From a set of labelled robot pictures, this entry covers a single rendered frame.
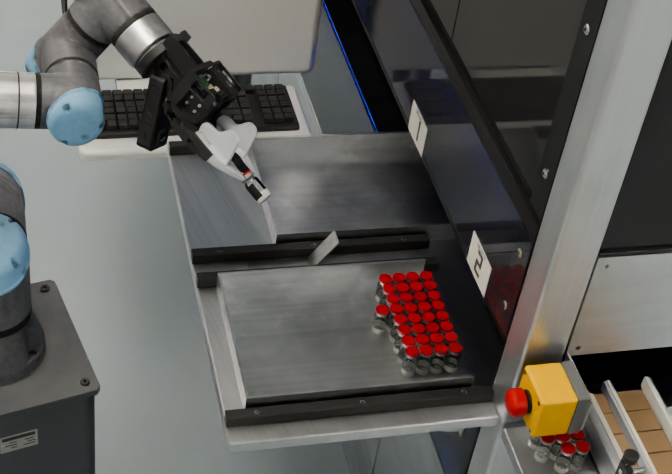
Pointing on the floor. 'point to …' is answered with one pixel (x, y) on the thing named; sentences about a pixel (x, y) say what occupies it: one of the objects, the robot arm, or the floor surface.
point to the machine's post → (584, 188)
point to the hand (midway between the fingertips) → (239, 173)
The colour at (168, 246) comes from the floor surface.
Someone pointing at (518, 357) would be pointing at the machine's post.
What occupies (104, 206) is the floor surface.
